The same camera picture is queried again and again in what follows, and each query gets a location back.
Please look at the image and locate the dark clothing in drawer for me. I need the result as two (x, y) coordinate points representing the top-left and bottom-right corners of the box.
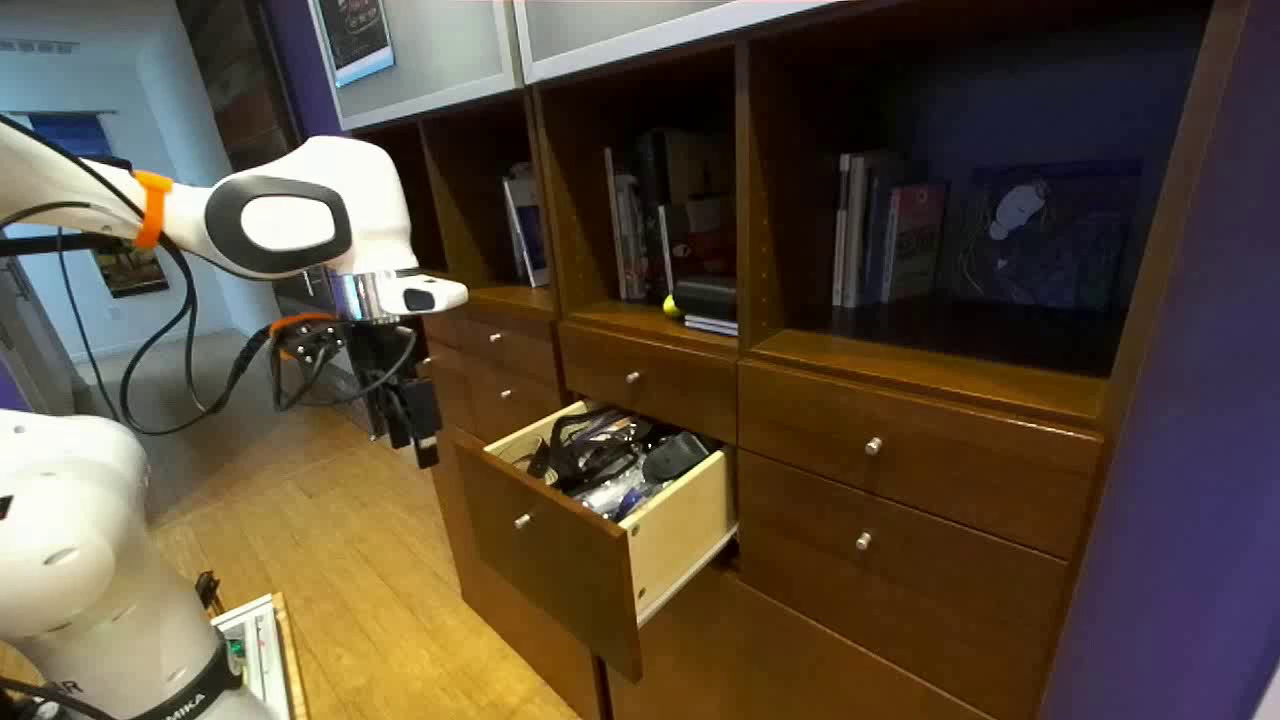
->
(522, 404), (721, 515)

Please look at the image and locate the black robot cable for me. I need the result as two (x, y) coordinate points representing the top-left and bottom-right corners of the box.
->
(0, 117), (293, 441)

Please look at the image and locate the grey upright book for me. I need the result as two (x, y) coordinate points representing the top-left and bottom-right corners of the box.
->
(601, 142), (646, 304)

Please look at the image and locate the orange arm strap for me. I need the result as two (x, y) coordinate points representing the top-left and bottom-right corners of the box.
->
(130, 168), (181, 258)

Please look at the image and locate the black metal bar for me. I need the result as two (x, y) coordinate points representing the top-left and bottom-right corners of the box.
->
(0, 227), (134, 259)

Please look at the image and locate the dark poster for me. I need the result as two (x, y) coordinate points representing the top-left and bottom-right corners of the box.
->
(316, 0), (400, 92)

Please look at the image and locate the grey book red spine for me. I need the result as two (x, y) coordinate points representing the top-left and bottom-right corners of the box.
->
(881, 177), (949, 308)

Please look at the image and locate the white board green print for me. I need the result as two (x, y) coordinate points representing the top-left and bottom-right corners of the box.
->
(206, 594), (312, 720)

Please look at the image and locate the framed wall picture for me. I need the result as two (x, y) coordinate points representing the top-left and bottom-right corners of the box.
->
(88, 245), (172, 299)

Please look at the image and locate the dark blue book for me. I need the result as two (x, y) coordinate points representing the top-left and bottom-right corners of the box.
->
(860, 155), (897, 312)

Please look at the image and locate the dark wooden shelf cabinet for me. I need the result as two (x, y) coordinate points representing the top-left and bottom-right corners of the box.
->
(349, 0), (1217, 720)

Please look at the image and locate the open wooden drawer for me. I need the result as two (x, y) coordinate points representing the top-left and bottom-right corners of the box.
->
(442, 396), (739, 685)

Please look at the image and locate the black flat box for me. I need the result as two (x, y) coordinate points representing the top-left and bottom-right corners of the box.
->
(672, 272), (739, 323)

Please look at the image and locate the thin white book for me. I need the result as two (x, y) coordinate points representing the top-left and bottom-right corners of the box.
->
(650, 199), (677, 304)

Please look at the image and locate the dark framed picture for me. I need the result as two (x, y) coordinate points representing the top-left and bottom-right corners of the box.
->
(937, 155), (1146, 321)

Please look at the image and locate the white upright book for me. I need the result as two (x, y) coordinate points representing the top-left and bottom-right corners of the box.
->
(827, 149), (870, 312)

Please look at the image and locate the frosted glass cabinet door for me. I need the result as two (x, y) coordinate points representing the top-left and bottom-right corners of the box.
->
(306, 0), (527, 131)
(515, 0), (837, 90)

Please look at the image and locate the dark upright book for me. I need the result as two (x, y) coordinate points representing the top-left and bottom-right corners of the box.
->
(634, 128), (672, 304)

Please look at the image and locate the grey leaning book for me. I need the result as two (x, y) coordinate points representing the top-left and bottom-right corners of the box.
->
(510, 163), (551, 288)

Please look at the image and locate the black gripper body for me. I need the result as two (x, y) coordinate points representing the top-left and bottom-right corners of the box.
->
(344, 318), (431, 412)

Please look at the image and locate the black base strap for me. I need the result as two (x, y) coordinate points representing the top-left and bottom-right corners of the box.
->
(124, 639), (247, 720)

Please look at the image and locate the white leaning book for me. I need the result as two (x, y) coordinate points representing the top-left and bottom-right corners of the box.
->
(496, 168), (536, 294)

